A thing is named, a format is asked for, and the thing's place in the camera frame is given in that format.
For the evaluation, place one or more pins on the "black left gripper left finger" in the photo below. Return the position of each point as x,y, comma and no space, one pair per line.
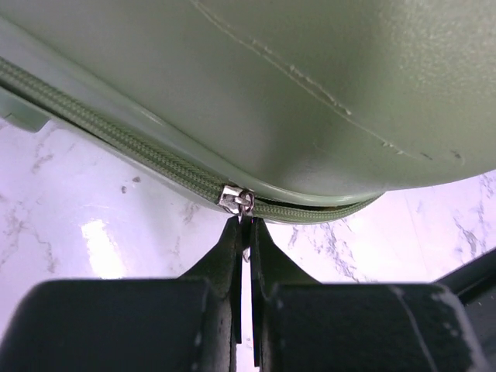
190,323

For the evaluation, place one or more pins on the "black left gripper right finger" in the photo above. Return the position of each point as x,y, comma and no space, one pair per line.
300,324

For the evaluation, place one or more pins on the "green hard-shell suitcase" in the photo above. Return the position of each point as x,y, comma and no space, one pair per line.
316,108

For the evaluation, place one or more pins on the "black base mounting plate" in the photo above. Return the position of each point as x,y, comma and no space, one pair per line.
474,285

